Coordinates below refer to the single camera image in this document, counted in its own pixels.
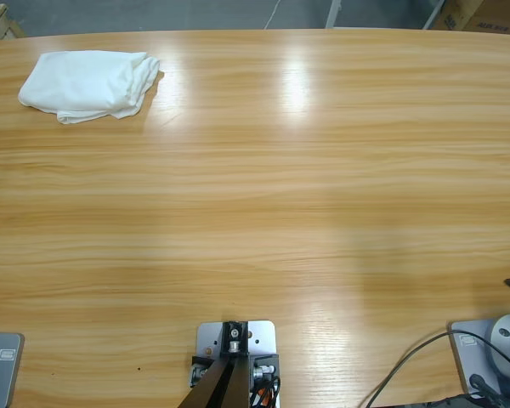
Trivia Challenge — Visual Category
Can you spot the white t-shirt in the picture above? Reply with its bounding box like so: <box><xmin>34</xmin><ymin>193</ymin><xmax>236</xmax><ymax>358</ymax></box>
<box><xmin>17</xmin><ymin>49</ymin><xmax>162</xmax><ymax>125</ymax></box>

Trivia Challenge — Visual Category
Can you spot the cardboard box with blue print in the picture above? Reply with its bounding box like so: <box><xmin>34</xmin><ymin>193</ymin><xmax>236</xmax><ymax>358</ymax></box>
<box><xmin>433</xmin><ymin>0</ymin><xmax>485</xmax><ymax>31</ymax></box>

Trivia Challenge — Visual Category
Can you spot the cardboard box with black print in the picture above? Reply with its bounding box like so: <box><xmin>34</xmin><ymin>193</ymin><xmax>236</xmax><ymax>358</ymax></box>
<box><xmin>462</xmin><ymin>0</ymin><xmax>510</xmax><ymax>34</ymax></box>

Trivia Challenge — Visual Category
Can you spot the wooden pallet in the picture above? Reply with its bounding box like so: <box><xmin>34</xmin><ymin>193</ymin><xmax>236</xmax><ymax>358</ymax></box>
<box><xmin>0</xmin><ymin>3</ymin><xmax>26</xmax><ymax>42</ymax></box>

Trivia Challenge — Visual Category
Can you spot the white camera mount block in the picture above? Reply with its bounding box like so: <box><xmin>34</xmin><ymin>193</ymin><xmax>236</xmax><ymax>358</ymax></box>
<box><xmin>195</xmin><ymin>320</ymin><xmax>281</xmax><ymax>408</ymax></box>

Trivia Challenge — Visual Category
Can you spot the dark camera post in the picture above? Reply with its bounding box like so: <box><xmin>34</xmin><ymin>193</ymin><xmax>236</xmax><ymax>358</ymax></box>
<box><xmin>182</xmin><ymin>321</ymin><xmax>250</xmax><ymax>408</ymax></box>

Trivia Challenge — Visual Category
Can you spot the orange and black cable bundle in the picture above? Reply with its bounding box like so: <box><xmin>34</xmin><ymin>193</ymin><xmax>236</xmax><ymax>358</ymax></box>
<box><xmin>250</xmin><ymin>376</ymin><xmax>281</xmax><ymax>405</ymax></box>

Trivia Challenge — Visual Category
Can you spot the white metal frame leg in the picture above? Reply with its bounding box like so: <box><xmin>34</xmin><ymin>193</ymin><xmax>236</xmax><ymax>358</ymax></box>
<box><xmin>325</xmin><ymin>0</ymin><xmax>344</xmax><ymax>29</ymax></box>
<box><xmin>422</xmin><ymin>0</ymin><xmax>446</xmax><ymax>30</ymax></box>

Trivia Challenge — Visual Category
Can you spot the arm base with cables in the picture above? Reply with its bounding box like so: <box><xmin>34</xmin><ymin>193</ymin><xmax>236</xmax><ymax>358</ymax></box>
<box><xmin>367</xmin><ymin>331</ymin><xmax>510</xmax><ymax>408</ymax></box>

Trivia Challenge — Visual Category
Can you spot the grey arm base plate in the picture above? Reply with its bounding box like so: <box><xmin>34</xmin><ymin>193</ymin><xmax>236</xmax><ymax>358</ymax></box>
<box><xmin>0</xmin><ymin>331</ymin><xmax>26</xmax><ymax>408</ymax></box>
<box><xmin>447</xmin><ymin>319</ymin><xmax>510</xmax><ymax>400</ymax></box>

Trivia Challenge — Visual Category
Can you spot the black plug cable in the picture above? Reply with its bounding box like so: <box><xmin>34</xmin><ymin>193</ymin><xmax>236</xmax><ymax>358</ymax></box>
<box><xmin>468</xmin><ymin>372</ymin><xmax>501</xmax><ymax>403</ymax></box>

